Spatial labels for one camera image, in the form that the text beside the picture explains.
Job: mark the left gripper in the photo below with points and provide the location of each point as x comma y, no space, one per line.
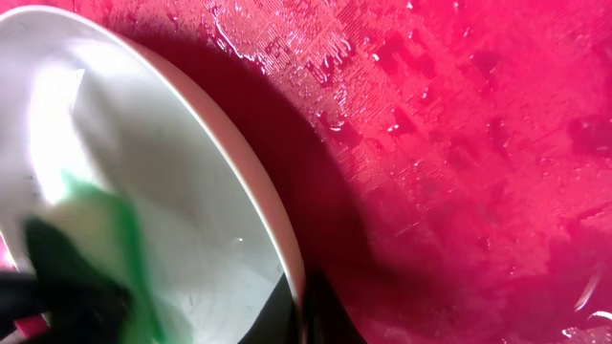
85,306

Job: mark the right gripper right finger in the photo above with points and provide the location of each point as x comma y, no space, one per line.
326,320

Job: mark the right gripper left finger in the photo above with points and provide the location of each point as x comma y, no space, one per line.
277,323

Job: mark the yellow green sponge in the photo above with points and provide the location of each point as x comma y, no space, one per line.
105,231

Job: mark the white plate top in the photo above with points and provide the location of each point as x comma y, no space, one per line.
78,98

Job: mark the red plastic tray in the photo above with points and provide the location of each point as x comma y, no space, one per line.
446,164

